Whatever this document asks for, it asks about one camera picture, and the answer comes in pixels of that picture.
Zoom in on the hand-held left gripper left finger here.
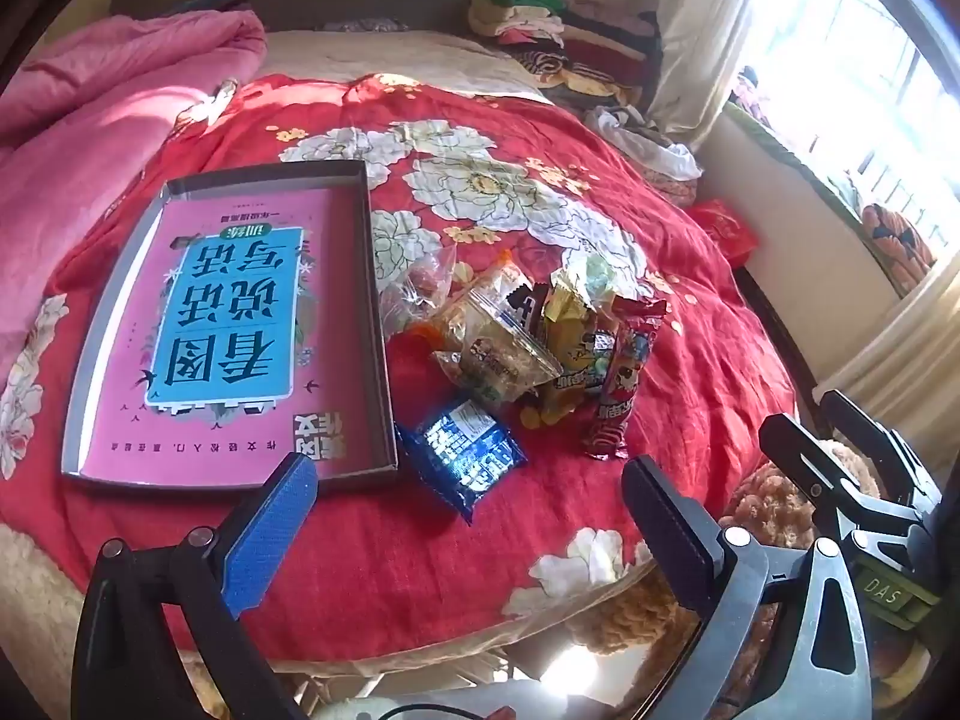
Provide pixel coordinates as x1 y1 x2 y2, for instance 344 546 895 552
71 452 320 720

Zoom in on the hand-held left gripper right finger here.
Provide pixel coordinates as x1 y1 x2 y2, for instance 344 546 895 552
621 454 875 720

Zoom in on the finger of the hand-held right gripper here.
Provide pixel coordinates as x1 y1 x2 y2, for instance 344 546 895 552
759 414 886 533
819 388 942 518

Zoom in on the red snack packet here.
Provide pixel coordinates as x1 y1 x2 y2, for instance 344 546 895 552
581 296 668 462

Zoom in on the yellow snack packet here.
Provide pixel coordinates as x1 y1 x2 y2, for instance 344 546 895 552
525 270 623 428

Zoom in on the blue snack packet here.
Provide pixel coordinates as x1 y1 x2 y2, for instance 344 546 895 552
395 399 528 526

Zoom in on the pink printed box tray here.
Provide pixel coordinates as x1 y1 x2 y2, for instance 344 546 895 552
61 159 398 492

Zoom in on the clear cracker packet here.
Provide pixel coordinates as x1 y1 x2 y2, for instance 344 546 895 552
431 289 563 413

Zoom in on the pale green snack packet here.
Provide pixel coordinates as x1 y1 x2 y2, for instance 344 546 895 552
559 247 653 308

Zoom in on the clear packet orange snack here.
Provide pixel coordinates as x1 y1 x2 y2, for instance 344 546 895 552
379 240 462 350

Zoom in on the orange brown snack packet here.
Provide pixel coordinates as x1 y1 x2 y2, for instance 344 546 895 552
465 247 560 335

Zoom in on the brown plush blanket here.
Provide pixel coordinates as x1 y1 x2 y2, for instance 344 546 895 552
577 439 901 661

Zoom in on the red floral blanket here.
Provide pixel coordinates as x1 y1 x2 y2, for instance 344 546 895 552
0 73 800 661

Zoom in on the orange patterned cushion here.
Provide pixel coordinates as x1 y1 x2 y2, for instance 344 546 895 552
859 202 938 297

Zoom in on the red paper bag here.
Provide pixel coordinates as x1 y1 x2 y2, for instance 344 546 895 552
686 199 758 267

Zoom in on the green windowsill mat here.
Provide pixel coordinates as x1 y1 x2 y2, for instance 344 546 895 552
724 101 901 293

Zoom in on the white plastic bag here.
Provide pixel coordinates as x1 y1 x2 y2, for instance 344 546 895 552
585 105 702 181

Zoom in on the window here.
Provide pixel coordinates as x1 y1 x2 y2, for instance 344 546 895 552
750 0 960 241

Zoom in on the pink quilt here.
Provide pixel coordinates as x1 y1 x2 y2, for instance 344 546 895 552
0 11 267 391

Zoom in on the stack of folded clothes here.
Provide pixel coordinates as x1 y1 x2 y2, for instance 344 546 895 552
469 0 665 110

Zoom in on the beige bed sheet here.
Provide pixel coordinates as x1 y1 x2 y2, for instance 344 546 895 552
259 30 556 102

